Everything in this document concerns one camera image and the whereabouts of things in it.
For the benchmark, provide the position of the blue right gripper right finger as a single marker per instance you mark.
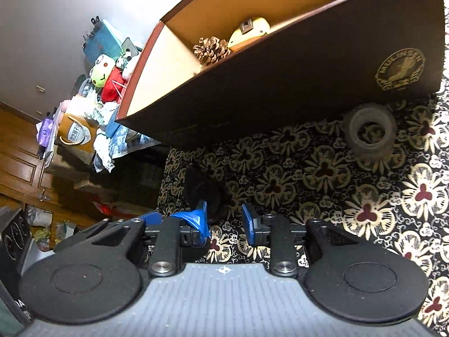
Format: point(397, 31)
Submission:
point(269, 230)

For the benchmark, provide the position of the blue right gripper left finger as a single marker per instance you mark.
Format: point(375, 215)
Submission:
point(194, 228)

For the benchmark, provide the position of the clear tape roll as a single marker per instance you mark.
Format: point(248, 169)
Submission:
point(370, 132)

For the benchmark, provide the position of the wooden cabinet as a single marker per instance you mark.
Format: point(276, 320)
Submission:
point(23, 176)

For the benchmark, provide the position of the floral black tablecloth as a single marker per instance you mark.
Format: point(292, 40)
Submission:
point(306, 170)

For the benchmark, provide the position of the orange paper bag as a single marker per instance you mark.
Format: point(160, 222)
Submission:
point(77, 133)

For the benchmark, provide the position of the red plush toy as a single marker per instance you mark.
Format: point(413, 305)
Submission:
point(115, 84)

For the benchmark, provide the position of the pine cone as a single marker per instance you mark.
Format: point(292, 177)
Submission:
point(211, 50)

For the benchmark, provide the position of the brown cardboard box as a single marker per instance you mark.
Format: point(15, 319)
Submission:
point(320, 57)

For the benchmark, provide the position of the purple small object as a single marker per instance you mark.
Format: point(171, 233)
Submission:
point(44, 132)

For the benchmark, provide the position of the green frog plush toy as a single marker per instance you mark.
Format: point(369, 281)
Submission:
point(101, 70)

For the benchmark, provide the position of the blue box on shelf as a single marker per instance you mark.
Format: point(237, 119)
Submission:
point(101, 40)

